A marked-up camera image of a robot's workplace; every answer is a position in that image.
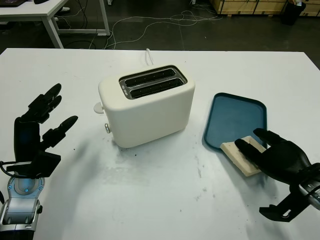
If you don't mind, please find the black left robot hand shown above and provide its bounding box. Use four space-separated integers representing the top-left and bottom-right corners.
13 83 79 163

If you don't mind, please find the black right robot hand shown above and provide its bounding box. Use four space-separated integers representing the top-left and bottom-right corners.
234 128 315 187

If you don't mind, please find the pale bread slice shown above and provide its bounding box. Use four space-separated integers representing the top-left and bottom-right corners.
220 135 268 178

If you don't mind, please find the blue plastic tray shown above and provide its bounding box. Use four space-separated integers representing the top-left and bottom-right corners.
201 92 268 152

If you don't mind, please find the white toaster lever knob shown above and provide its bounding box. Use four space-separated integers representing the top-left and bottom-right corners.
92 101 105 114

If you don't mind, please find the cream two-slot toaster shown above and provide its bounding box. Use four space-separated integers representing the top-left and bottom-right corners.
97 64 196 149

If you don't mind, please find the white office desk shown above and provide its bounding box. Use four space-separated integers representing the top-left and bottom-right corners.
0 0 110 50

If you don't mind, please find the dark laptop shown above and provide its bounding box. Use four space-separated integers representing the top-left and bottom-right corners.
0 0 26 8

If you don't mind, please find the small wooden crate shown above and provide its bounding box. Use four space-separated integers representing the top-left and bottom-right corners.
298 0 320 17

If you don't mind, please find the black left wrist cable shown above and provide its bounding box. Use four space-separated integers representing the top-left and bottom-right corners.
0 161 28 206

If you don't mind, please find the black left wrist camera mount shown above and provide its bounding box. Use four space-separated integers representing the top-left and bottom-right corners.
6 151 62 179

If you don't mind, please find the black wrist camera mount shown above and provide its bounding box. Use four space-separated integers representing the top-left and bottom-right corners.
6 151 62 179
258 162 320 223

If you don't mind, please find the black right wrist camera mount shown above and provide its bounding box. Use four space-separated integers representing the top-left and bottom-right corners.
258 162 320 223

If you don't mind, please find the white toaster power cord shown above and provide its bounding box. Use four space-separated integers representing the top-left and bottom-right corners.
144 48 154 66

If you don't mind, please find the white floor cable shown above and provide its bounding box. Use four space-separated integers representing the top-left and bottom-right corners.
103 9 221 50

